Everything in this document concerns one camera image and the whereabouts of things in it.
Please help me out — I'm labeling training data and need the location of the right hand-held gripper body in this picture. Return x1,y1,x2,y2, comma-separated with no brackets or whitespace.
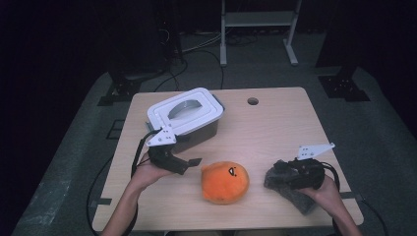
288,142,336,191

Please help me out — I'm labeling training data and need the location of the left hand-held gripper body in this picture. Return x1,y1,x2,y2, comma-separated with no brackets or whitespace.
146,126,190,176

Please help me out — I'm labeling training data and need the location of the clear grey storage box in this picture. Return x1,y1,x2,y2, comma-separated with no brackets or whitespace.
145,96,227,155

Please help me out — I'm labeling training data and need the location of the grey fuzzy cloth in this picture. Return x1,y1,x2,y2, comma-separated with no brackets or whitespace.
264,159,318,215

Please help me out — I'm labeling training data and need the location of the white box lid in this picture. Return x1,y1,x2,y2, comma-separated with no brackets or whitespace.
147,87,225,143

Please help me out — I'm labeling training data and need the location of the orange plush toy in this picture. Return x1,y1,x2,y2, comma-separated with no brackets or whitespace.
201,160,250,206

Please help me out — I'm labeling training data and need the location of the person's right hand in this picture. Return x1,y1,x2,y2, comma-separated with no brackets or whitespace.
299,175,343,219

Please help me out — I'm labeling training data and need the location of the person's left hand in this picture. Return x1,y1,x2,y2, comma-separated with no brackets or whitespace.
131,153,175,191

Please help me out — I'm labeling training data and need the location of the black tape strip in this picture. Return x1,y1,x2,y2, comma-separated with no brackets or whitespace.
89,197,113,208
338,191,363,201

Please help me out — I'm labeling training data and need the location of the black stand with flat base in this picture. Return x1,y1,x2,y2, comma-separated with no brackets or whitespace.
96,65,165,106
316,0,372,102

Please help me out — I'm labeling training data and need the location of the white metal stand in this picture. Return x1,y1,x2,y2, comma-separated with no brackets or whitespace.
219,0,303,67

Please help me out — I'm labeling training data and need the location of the right hand-held gripper cable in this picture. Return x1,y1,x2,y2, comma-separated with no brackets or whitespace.
319,161,341,191

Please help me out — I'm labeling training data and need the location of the hand-held gripper cable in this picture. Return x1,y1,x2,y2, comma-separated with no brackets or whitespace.
319,161,341,191
121,129,162,236

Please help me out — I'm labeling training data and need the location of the left hand-held gripper cable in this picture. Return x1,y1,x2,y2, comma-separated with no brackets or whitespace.
121,129,162,236

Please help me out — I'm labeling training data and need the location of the black floor cable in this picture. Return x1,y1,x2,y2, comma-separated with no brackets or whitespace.
153,48,190,92
193,48,225,90

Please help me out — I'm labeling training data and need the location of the thin black cable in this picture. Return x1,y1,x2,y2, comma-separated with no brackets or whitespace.
86,156,114,236
358,196,389,236

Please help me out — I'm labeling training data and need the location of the white floor cable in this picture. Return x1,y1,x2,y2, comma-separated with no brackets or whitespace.
181,32,224,54

